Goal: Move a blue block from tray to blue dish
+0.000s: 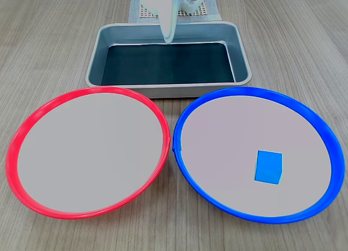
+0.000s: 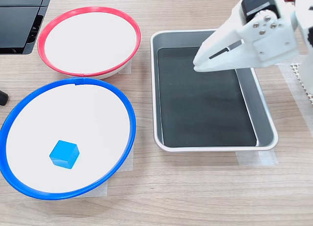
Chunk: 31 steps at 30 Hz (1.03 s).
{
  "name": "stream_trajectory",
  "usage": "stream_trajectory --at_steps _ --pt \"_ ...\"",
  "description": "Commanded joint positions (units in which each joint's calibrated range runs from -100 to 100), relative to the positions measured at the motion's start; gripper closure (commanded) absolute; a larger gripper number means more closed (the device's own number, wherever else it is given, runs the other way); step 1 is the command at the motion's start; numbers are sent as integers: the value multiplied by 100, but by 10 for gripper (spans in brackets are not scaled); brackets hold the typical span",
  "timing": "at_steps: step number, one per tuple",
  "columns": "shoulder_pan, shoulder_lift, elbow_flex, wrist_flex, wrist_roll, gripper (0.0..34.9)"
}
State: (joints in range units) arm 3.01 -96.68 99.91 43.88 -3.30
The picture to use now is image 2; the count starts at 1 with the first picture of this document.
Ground blue cube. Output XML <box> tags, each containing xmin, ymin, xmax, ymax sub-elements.
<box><xmin>49</xmin><ymin>139</ymin><xmax>81</xmax><ymax>170</ymax></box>

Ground steel tray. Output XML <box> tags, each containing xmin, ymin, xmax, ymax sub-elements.
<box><xmin>150</xmin><ymin>29</ymin><xmax>279</xmax><ymax>153</ymax></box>

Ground black tray mat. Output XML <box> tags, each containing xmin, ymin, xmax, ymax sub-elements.
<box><xmin>157</xmin><ymin>46</ymin><xmax>258</xmax><ymax>148</ymax></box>

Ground pale perforated plate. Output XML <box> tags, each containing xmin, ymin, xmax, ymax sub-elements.
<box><xmin>290</xmin><ymin>62</ymin><xmax>313</xmax><ymax>105</ymax></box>

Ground translucent film sheet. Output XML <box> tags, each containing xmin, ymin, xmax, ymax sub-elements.
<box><xmin>270</xmin><ymin>58</ymin><xmax>313</xmax><ymax>134</ymax></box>

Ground translucent tape strip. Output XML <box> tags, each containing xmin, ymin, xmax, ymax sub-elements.
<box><xmin>236</xmin><ymin>150</ymin><xmax>278</xmax><ymax>166</ymax></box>

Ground red-rimmed white plate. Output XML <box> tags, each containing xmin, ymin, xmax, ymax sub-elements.
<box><xmin>37</xmin><ymin>6</ymin><xmax>142</xmax><ymax>80</ymax></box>

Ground blue-rimmed white plate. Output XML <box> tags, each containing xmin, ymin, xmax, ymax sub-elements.
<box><xmin>0</xmin><ymin>77</ymin><xmax>136</xmax><ymax>201</ymax></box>

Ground black device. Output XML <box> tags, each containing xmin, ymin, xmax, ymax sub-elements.
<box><xmin>0</xmin><ymin>0</ymin><xmax>54</xmax><ymax>55</ymax></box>

